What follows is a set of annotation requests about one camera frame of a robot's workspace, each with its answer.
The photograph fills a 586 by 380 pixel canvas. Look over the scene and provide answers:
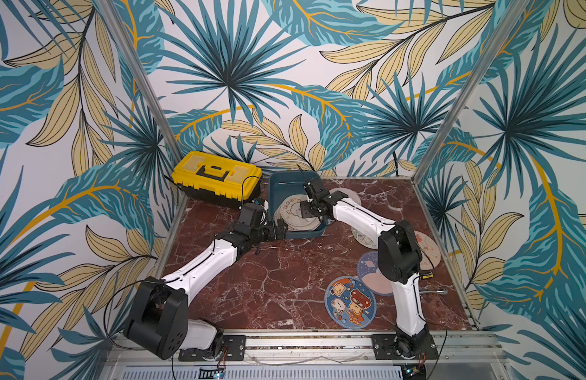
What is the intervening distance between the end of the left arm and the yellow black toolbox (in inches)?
9.5

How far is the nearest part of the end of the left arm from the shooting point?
614 mm

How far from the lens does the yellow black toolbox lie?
968mm
